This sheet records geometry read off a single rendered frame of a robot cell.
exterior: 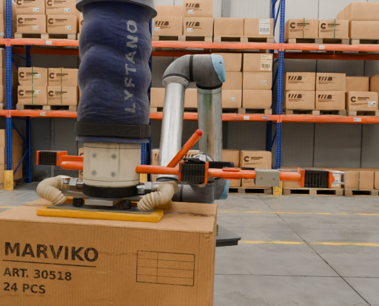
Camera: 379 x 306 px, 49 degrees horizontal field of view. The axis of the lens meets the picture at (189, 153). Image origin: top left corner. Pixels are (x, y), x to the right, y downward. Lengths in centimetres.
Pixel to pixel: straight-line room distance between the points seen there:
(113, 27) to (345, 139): 936
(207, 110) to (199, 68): 19
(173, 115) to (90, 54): 56
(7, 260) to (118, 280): 30
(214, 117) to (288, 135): 814
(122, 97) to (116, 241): 39
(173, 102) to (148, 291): 83
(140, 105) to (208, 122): 70
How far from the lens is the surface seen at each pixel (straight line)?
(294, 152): 1001
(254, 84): 855
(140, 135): 121
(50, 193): 124
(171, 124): 165
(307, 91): 877
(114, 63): 119
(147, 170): 124
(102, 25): 122
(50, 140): 1020
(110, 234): 111
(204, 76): 177
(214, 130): 189
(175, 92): 172
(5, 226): 122
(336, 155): 1028
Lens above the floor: 125
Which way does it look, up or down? 3 degrees down
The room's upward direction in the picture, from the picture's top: 1 degrees clockwise
